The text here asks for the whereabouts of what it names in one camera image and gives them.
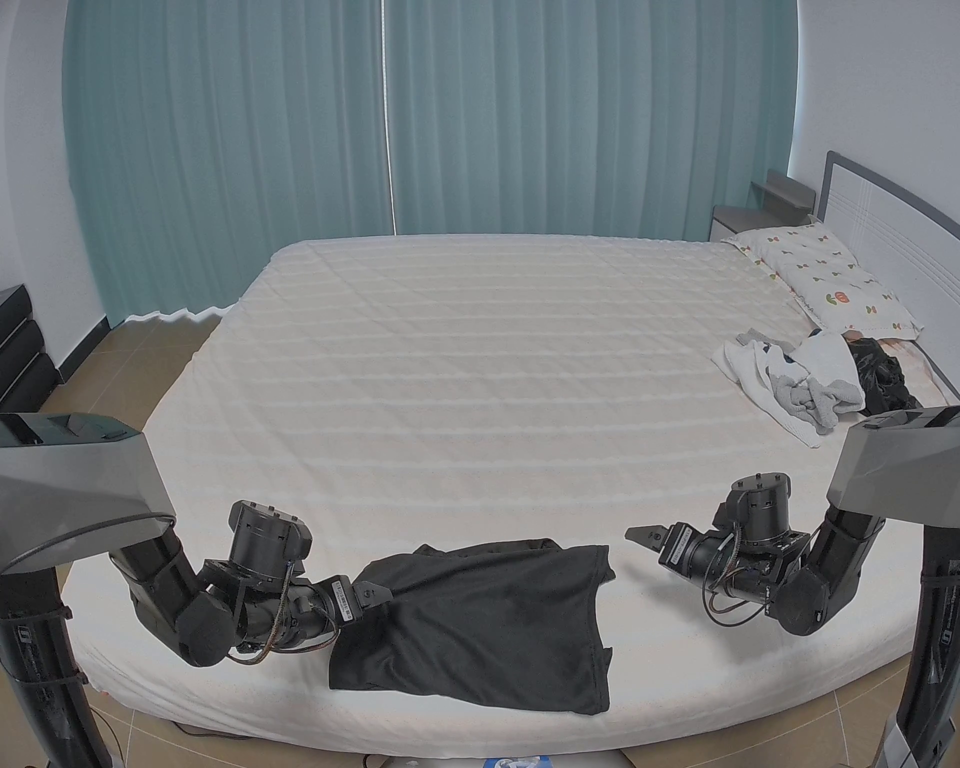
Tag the white printed pillow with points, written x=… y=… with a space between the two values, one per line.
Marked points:
x=825 y=277

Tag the black chest of drawers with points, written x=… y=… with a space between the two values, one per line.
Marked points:
x=22 y=345

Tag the black shiny garment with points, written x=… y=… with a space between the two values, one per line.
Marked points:
x=885 y=379

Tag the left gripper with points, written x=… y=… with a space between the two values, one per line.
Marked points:
x=326 y=604

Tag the grey bedside table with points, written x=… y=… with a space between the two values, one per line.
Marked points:
x=750 y=217

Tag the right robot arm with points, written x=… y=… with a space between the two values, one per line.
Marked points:
x=885 y=465

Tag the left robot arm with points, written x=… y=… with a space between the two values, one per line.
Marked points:
x=67 y=465

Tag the pile of clothes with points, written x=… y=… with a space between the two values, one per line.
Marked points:
x=802 y=375

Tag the bed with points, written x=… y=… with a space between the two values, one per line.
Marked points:
x=487 y=360

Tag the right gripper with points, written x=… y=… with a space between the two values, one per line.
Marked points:
x=690 y=555

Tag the blue-green curtain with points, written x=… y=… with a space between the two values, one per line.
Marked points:
x=225 y=150
x=585 y=112

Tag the black T-shirt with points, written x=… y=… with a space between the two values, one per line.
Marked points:
x=487 y=622

